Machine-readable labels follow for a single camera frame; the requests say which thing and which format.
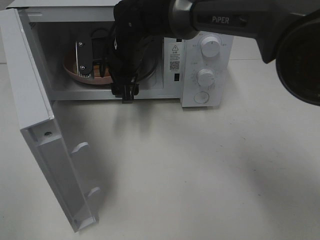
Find white warning label sticker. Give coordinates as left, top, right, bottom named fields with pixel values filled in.
left=167, top=42, right=184, bottom=73

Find white timer knob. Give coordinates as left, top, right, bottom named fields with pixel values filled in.
left=196, top=68, right=216, bottom=87

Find round door release button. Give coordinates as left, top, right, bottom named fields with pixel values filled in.
left=194, top=91, right=210, bottom=104

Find glass microwave turntable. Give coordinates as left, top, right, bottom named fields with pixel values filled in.
left=137, top=47, right=158, bottom=83

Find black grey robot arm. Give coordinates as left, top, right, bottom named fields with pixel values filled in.
left=100, top=0, right=320, bottom=106

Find pink round plate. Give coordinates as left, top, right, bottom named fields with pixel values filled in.
left=63, top=51, right=113, bottom=86

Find white microwave oven body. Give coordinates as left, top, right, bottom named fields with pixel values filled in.
left=5, top=0, right=233, bottom=107

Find white microwave door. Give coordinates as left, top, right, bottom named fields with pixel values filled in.
left=0, top=8, right=99, bottom=232

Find upper white power knob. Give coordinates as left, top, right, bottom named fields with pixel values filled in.
left=200, top=35, right=222, bottom=58

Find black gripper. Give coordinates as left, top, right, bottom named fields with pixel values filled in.
left=91, top=37, right=145, bottom=104

